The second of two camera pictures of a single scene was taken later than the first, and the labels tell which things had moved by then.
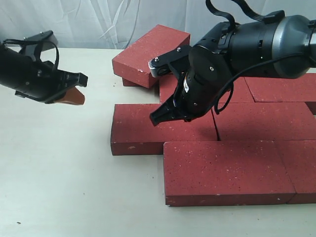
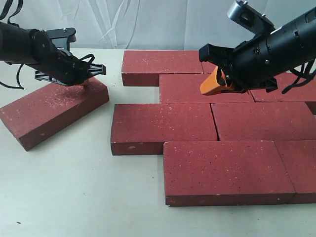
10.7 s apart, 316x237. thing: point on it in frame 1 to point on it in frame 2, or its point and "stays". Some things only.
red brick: [299, 158] stays
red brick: [266, 89] stays
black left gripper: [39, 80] to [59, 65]
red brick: [132, 63] to [40, 113]
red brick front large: [223, 173] stays
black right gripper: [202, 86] to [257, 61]
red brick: [283, 121] stays
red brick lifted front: [133, 133] stays
